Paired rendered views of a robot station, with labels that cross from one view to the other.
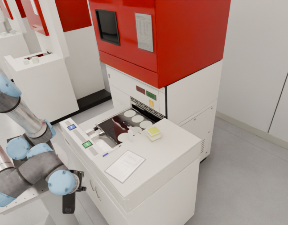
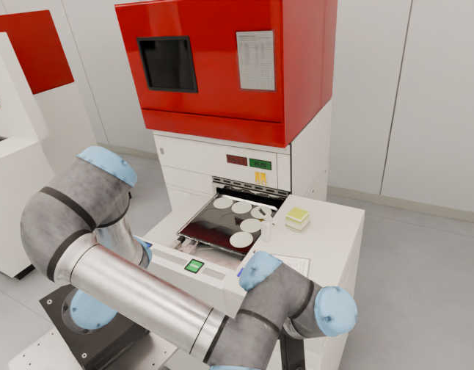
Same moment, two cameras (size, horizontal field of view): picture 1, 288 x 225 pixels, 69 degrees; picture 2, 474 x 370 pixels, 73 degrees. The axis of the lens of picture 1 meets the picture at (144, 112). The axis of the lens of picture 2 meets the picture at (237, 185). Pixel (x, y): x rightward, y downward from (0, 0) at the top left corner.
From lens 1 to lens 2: 57 cm
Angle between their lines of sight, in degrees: 18
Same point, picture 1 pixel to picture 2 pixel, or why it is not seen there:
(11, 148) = (86, 308)
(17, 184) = (268, 340)
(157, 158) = (326, 252)
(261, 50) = (355, 84)
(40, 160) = (283, 282)
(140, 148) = (288, 247)
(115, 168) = not seen: hidden behind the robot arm
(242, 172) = (374, 255)
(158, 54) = (285, 92)
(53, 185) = (335, 316)
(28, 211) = not seen: outside the picture
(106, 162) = not seen: hidden behind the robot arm
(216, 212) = (370, 320)
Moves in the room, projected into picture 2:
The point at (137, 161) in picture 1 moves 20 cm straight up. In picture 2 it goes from (300, 266) to (300, 222)
